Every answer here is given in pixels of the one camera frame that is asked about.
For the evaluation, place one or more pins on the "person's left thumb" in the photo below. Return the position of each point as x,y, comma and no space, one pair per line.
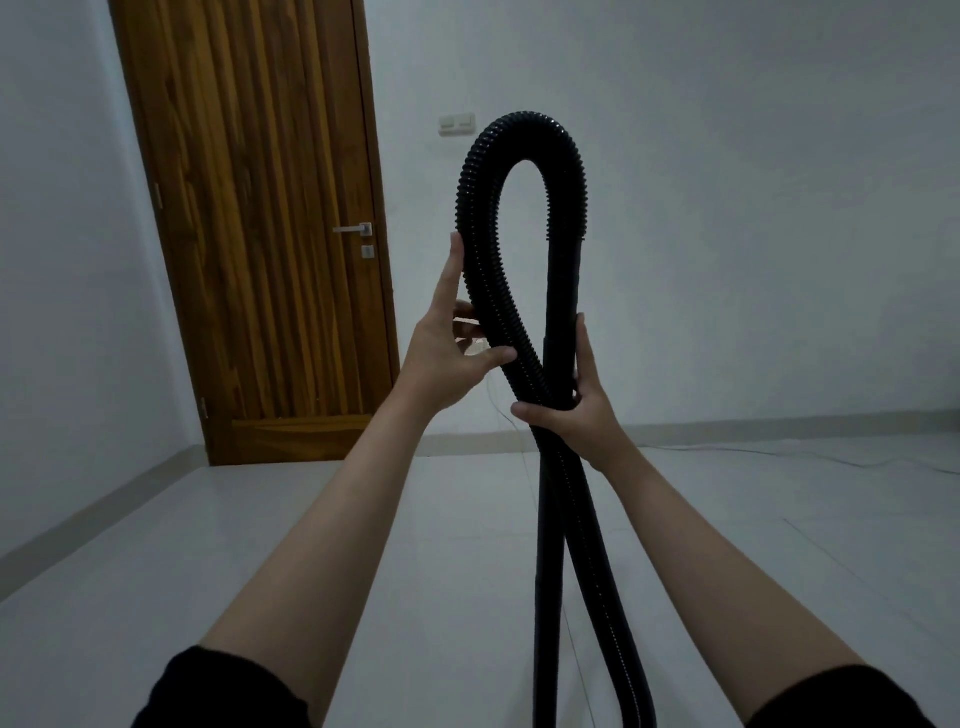
491,360

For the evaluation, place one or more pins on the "white wall light switch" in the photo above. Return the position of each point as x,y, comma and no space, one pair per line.
457,123

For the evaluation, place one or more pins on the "person's right forearm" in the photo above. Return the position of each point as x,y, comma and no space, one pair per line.
720,577

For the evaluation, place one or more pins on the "person's right hand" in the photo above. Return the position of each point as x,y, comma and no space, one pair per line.
589,427

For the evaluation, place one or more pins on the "black rigid vacuum tube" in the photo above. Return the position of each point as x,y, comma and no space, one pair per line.
564,300

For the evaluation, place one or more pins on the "person's right thumb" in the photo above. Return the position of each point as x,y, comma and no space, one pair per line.
541,415

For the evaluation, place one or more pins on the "person's left hand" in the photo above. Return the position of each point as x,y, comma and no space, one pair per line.
431,352

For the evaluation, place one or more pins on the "black sleeve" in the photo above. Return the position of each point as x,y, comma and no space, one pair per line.
840,701
217,690

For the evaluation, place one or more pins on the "person's left forearm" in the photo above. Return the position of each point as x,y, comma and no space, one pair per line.
330,525

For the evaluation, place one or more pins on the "black left sleeve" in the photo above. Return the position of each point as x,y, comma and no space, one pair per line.
217,690

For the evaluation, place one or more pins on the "black right sleeve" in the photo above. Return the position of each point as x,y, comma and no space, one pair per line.
840,701

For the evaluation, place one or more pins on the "brown wooden door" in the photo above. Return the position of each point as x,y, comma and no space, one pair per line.
270,225

